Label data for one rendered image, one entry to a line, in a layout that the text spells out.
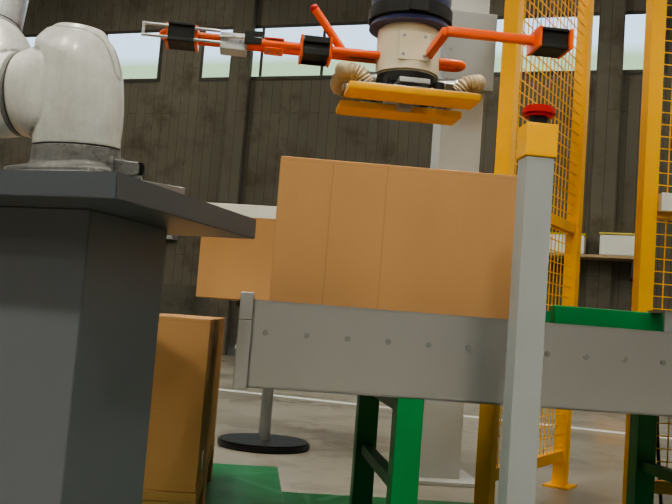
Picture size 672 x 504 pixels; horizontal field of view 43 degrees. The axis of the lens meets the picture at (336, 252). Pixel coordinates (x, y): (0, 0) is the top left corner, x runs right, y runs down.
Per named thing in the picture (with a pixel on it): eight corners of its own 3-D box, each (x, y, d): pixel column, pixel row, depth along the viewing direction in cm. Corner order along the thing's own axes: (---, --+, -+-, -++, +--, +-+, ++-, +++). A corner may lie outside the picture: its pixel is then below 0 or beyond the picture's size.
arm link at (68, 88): (99, 142, 145) (104, 13, 145) (-1, 140, 148) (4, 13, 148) (136, 154, 161) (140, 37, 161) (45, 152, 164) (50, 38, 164)
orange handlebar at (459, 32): (499, 80, 236) (500, 67, 236) (537, 46, 206) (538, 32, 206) (159, 44, 226) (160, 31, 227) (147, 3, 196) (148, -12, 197)
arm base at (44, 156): (116, 175, 142) (117, 141, 142) (-1, 173, 147) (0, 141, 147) (164, 185, 160) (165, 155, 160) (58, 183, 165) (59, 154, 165)
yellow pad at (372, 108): (452, 126, 245) (453, 109, 246) (461, 118, 236) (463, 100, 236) (335, 114, 242) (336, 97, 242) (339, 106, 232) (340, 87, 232)
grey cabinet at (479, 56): (489, 94, 329) (494, 19, 331) (493, 91, 323) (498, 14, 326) (438, 89, 327) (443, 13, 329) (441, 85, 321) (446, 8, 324)
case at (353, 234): (480, 336, 246) (489, 198, 249) (516, 340, 206) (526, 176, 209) (271, 320, 243) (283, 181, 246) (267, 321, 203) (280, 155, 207)
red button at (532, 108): (548, 131, 183) (549, 113, 184) (560, 124, 176) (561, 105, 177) (516, 128, 183) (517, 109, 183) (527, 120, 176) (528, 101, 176)
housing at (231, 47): (246, 58, 229) (247, 41, 229) (246, 50, 222) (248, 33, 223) (220, 55, 228) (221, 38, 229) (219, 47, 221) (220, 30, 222)
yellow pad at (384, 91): (470, 110, 227) (471, 92, 227) (481, 101, 217) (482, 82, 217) (343, 97, 223) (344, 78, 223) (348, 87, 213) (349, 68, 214)
